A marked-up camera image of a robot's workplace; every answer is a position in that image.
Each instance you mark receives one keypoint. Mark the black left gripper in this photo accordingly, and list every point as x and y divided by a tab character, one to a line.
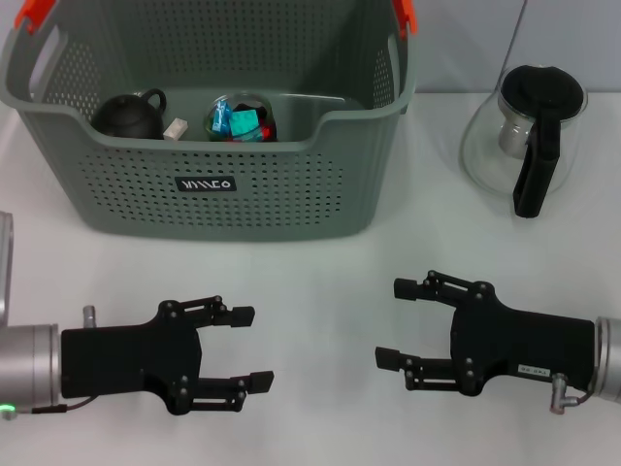
121	359

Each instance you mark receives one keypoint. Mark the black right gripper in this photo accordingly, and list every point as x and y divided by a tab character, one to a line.
533	344

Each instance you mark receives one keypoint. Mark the teal toy brick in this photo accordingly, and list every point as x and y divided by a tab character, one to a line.
242	123

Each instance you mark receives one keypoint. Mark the translucent white toy brick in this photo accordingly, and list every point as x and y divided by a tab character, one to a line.
174	129

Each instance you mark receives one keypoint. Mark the blue toy brick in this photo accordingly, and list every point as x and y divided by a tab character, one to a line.
220	119

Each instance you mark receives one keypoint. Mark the glass teacup black holder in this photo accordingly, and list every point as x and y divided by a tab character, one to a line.
264	109

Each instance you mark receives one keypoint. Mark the grey perforated storage basket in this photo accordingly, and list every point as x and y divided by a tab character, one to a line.
291	194

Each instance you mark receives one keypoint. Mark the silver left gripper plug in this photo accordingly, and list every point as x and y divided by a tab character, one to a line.
89	318

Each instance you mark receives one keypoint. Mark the dark clay teapot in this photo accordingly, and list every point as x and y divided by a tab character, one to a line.
126	119

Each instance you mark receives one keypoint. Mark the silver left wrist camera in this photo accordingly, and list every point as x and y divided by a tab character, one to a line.
6	267

